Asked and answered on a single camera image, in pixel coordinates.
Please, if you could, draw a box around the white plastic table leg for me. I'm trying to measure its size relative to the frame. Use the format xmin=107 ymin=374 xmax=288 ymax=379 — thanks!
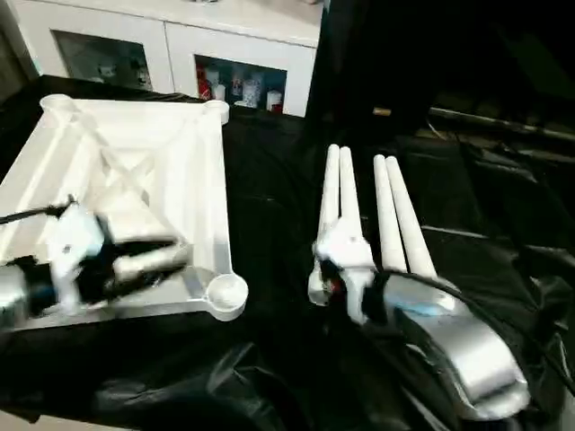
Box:
xmin=308 ymin=144 xmax=342 ymax=306
xmin=338 ymin=146 xmax=367 ymax=248
xmin=386 ymin=155 xmax=441 ymax=279
xmin=373 ymin=154 xmax=410 ymax=275

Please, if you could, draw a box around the black mat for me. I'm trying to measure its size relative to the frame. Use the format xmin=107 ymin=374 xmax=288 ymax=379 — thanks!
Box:
xmin=0 ymin=76 xmax=575 ymax=431

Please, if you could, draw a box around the white plastic table top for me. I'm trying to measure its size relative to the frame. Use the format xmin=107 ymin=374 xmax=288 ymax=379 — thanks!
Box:
xmin=0 ymin=94 xmax=249 ymax=322

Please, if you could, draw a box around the white cabinet with glass doors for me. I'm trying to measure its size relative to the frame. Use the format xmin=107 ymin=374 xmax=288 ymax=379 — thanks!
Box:
xmin=0 ymin=0 xmax=321 ymax=118

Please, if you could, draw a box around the grey metal rail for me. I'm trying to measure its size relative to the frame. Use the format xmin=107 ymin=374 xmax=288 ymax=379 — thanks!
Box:
xmin=429 ymin=106 xmax=575 ymax=142

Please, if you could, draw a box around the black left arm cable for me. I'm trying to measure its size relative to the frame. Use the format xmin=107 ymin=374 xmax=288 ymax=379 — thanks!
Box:
xmin=0 ymin=205 xmax=73 ymax=225

